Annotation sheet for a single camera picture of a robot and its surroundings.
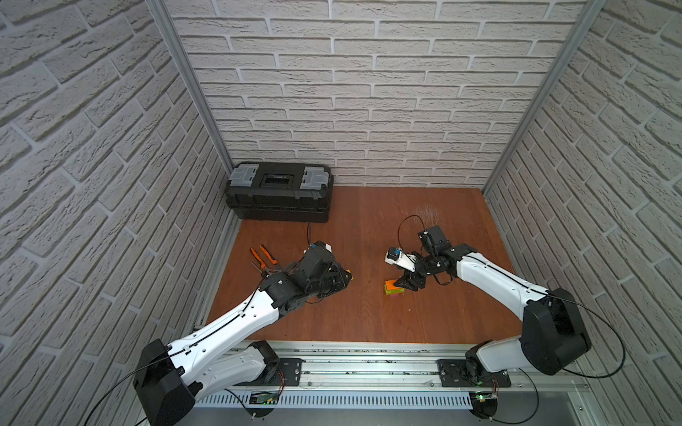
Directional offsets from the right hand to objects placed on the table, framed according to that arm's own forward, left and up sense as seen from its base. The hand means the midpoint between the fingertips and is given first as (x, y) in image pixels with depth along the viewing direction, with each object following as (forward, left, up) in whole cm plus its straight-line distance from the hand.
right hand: (402, 272), depth 86 cm
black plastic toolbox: (+32, +42, +10) cm, 53 cm away
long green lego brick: (-5, +3, -4) cm, 7 cm away
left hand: (-5, +16, +10) cm, 19 cm away
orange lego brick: (-3, +5, -2) cm, 6 cm away
